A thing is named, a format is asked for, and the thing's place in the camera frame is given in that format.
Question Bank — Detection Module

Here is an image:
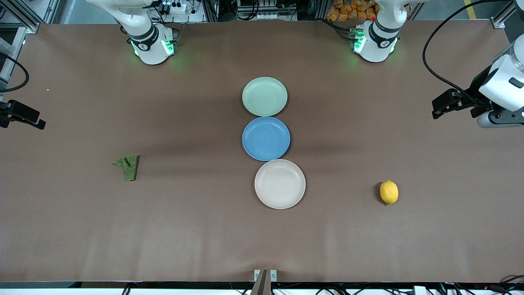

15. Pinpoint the yellow lemon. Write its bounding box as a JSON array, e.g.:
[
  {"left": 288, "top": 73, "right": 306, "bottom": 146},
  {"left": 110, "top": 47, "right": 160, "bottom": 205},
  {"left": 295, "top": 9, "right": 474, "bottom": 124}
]
[{"left": 380, "top": 180, "right": 399, "bottom": 206}]

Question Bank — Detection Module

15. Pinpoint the green lettuce leaf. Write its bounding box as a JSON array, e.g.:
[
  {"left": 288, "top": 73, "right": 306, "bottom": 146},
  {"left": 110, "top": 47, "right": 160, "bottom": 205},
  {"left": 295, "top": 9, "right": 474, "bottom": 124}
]
[{"left": 112, "top": 154, "right": 140, "bottom": 182}]

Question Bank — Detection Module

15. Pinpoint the bag of oranges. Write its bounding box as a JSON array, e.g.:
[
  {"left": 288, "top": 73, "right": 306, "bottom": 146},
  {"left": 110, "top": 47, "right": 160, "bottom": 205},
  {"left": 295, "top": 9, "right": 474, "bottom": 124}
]
[{"left": 326, "top": 0, "right": 378, "bottom": 22}]

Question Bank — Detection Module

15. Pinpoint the beige plate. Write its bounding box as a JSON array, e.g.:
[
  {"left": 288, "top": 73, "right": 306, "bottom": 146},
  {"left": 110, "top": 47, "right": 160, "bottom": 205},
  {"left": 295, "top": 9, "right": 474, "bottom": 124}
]
[{"left": 254, "top": 159, "right": 306, "bottom": 210}]

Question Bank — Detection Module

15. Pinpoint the blue plate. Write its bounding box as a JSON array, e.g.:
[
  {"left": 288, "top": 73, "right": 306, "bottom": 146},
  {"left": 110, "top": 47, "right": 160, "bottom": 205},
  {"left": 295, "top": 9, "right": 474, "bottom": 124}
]
[{"left": 242, "top": 116, "right": 291, "bottom": 161}]

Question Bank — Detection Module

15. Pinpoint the pale green plate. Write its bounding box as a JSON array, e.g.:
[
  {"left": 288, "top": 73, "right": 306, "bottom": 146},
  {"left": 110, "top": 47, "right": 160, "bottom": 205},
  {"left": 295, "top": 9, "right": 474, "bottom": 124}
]
[{"left": 242, "top": 77, "right": 288, "bottom": 117}]

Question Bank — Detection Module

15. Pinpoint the white power strip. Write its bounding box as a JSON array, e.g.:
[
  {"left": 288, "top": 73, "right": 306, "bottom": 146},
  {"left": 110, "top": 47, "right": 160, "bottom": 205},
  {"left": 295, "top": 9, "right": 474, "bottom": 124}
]
[{"left": 161, "top": 2, "right": 187, "bottom": 14}]

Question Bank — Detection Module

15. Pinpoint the black equipment rack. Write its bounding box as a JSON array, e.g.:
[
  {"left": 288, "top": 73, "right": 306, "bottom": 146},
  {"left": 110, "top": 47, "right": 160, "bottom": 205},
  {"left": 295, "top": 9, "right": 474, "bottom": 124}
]
[{"left": 215, "top": 0, "right": 328, "bottom": 22}]

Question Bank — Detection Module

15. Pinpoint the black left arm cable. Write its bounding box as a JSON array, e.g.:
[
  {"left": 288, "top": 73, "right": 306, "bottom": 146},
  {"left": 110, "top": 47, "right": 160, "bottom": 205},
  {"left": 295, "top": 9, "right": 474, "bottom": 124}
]
[{"left": 422, "top": 0, "right": 517, "bottom": 100}]

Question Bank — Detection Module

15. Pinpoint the aluminium frame rail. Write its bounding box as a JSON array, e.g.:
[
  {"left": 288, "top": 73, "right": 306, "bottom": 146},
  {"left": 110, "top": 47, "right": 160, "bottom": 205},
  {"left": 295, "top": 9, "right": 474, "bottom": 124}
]
[
  {"left": 0, "top": 0, "right": 40, "bottom": 97},
  {"left": 491, "top": 0, "right": 524, "bottom": 29}
]

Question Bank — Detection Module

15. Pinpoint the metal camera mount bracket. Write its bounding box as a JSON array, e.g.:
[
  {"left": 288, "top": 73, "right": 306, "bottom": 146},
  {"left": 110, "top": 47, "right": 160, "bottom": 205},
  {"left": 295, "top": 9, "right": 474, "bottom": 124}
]
[{"left": 251, "top": 269, "right": 277, "bottom": 295}]

